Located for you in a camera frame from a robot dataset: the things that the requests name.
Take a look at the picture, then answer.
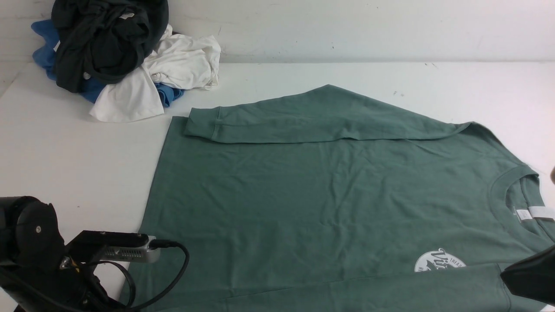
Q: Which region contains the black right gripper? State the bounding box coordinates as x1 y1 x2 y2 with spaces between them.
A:
501 246 555 306

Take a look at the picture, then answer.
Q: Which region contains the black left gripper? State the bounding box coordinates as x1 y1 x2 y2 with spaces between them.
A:
1 261 126 312

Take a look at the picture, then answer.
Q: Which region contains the green long-sleeved shirt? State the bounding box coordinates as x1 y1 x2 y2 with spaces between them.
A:
140 85 554 312

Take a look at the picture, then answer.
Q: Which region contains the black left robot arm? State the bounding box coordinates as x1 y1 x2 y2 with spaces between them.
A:
1 197 126 312

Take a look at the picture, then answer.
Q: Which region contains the black crumpled garment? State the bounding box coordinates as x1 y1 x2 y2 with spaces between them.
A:
51 0 169 93

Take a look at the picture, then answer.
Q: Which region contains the white crumpled garment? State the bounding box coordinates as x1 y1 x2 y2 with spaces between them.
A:
90 26 221 123

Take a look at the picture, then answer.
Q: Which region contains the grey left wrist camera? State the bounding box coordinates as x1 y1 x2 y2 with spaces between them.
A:
65 231 162 265

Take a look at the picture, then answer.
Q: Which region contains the black left camera cable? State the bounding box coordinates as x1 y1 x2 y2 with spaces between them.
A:
78 239 190 312

